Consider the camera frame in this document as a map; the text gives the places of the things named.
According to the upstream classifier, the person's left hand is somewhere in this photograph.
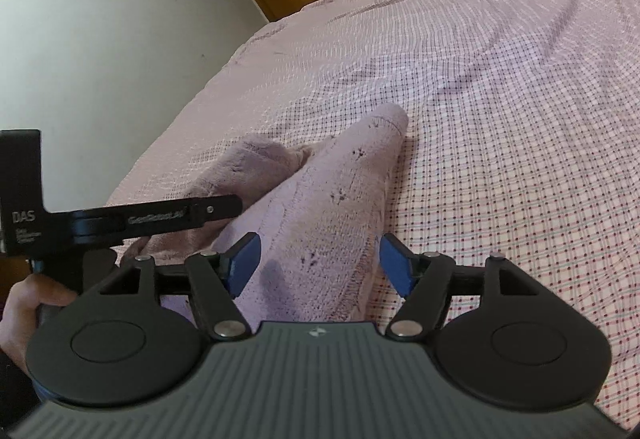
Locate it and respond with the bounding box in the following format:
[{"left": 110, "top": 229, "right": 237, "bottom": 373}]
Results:
[{"left": 0, "top": 273, "right": 79, "bottom": 376}]

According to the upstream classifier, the lavender towel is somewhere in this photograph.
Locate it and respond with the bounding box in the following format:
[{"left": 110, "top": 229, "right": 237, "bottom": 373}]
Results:
[{"left": 122, "top": 103, "right": 412, "bottom": 323}]

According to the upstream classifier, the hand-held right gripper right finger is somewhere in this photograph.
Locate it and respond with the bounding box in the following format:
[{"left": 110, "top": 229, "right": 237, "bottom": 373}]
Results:
[{"left": 379, "top": 233, "right": 540, "bottom": 340}]

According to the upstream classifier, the bed with pink bedspread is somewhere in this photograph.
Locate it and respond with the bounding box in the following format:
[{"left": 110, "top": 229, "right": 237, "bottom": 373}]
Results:
[{"left": 106, "top": 0, "right": 640, "bottom": 431}]

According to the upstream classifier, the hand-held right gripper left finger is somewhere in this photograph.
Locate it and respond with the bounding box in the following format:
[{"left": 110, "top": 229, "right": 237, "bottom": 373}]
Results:
[{"left": 97, "top": 232, "right": 263, "bottom": 341}]

